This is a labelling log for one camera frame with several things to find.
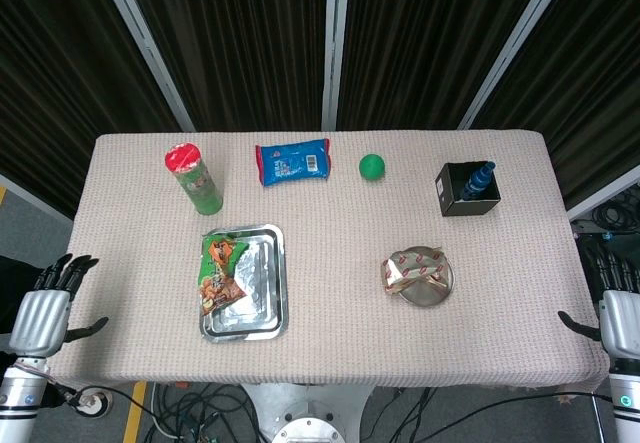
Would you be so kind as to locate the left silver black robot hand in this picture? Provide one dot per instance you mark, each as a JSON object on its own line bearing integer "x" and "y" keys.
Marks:
{"x": 40, "y": 313}

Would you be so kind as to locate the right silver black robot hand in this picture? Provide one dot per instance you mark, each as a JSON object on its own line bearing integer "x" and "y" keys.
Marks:
{"x": 622, "y": 318}

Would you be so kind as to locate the green orange snack bag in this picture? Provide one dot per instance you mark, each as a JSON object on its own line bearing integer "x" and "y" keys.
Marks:
{"x": 217, "y": 263}

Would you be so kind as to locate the gold foil snack wrapper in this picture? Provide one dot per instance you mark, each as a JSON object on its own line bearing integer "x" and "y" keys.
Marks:
{"x": 410, "y": 268}

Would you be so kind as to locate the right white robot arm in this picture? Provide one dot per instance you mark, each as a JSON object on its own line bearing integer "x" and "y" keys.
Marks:
{"x": 625, "y": 403}

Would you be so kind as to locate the black clothed person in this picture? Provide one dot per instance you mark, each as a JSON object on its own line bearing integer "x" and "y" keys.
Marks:
{"x": 15, "y": 275}

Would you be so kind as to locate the black power strip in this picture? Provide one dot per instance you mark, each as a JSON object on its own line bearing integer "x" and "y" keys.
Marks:
{"x": 607, "y": 236}

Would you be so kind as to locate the round white floor outlet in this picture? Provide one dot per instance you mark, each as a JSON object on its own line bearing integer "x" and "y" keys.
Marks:
{"x": 91, "y": 403}

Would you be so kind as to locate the round steel plate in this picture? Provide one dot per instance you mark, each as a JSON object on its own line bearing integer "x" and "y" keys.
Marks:
{"x": 425, "y": 295}

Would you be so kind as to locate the blue bottle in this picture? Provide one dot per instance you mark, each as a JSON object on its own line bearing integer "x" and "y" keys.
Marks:
{"x": 475, "y": 183}

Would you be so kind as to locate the black open box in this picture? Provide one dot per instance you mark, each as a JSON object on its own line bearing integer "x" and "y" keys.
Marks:
{"x": 457, "y": 198}

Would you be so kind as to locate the green chips can red lid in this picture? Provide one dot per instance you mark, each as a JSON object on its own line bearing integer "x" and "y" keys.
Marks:
{"x": 200, "y": 183}

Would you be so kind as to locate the rectangular steel tray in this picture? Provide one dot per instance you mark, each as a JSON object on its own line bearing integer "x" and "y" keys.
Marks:
{"x": 265, "y": 283}

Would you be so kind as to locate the dark pleated curtain panel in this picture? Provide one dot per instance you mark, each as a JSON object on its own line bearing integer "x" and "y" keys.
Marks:
{"x": 235, "y": 43}
{"x": 430, "y": 43}
{"x": 55, "y": 73}
{"x": 585, "y": 78}

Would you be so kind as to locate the green ball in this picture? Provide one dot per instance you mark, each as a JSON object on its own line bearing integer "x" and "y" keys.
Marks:
{"x": 372, "y": 167}

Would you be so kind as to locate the blue cookie package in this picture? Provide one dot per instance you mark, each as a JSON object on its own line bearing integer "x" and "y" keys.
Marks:
{"x": 292, "y": 163}

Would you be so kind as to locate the beige waffle tablecloth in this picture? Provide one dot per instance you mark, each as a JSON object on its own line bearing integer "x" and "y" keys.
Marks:
{"x": 340, "y": 223}

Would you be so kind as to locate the white partition base rail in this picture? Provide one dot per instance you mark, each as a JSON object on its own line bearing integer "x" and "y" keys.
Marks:
{"x": 35, "y": 198}
{"x": 605, "y": 193}

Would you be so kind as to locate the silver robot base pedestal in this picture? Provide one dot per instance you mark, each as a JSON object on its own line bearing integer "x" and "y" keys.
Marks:
{"x": 305, "y": 413}

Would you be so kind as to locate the white partition frame post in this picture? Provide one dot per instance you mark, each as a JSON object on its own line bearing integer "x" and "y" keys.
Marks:
{"x": 335, "y": 43}
{"x": 515, "y": 43}
{"x": 145, "y": 43}

